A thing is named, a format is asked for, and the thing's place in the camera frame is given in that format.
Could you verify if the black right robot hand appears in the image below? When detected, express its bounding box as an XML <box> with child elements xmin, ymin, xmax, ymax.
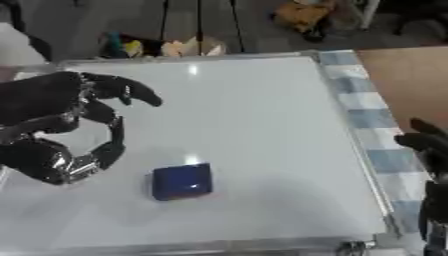
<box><xmin>393</xmin><ymin>117</ymin><xmax>448</xmax><ymax>256</ymax></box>

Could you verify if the white whiteboard with silver frame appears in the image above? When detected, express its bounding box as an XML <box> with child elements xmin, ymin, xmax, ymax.
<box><xmin>0</xmin><ymin>49</ymin><xmax>405</xmax><ymax>256</ymax></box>

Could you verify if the bag with colourful items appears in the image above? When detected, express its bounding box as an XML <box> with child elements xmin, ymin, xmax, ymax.
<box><xmin>98</xmin><ymin>31</ymin><xmax>230</xmax><ymax>59</ymax></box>

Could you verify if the black tripod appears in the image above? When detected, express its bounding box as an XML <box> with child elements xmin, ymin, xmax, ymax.
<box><xmin>157</xmin><ymin>0</ymin><xmax>247</xmax><ymax>56</ymax></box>

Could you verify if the blue whiteboard eraser brush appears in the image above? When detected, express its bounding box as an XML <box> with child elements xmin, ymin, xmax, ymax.
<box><xmin>150</xmin><ymin>162</ymin><xmax>216</xmax><ymax>202</ymax></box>

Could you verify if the yellow bag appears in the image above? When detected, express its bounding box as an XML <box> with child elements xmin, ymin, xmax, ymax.
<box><xmin>271</xmin><ymin>0</ymin><xmax>340</xmax><ymax>43</ymax></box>

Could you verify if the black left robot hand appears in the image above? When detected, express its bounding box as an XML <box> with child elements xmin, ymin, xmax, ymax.
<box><xmin>0</xmin><ymin>71</ymin><xmax>165</xmax><ymax>186</ymax></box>

